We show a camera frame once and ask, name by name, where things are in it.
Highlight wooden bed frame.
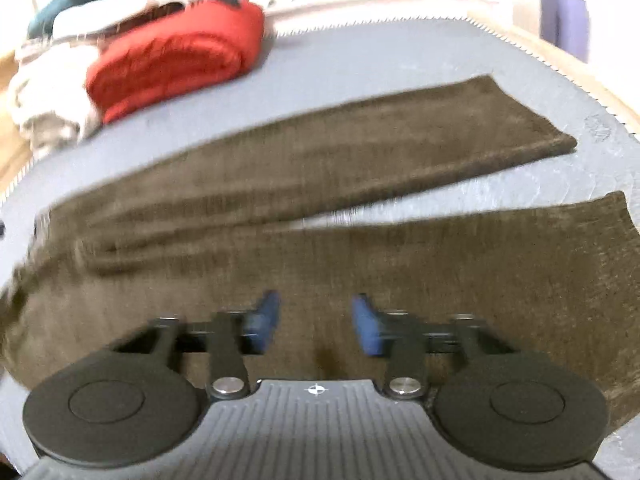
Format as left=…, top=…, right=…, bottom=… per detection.
left=0, top=0, right=640, bottom=201

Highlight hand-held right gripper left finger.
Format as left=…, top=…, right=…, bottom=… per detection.
left=112, top=291, right=281, bottom=402

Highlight cream fleece blanket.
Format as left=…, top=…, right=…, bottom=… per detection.
left=9, top=35, right=103, bottom=146

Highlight white window sill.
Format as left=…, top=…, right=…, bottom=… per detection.
left=265, top=0, right=471, bottom=26

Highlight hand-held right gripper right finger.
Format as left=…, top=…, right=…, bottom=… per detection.
left=352, top=295, right=516, bottom=402

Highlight olive corduroy pants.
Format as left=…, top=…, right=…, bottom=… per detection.
left=0, top=74, right=640, bottom=431

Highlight purple rolled yoga mat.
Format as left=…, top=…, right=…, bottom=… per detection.
left=540, top=0, right=591, bottom=63

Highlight red folded quilt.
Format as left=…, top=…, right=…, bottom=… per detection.
left=86, top=0, right=266, bottom=126

